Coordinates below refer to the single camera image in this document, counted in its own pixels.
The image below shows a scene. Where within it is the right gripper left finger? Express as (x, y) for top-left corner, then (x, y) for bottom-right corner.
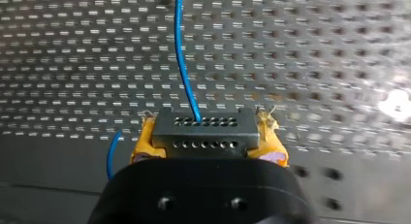
(129, 111), (167, 165)

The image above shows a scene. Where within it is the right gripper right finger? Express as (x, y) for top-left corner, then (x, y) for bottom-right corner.
(247, 105), (290, 169)

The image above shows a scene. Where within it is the blue cable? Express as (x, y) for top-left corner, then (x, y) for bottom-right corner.
(106, 0), (261, 181)

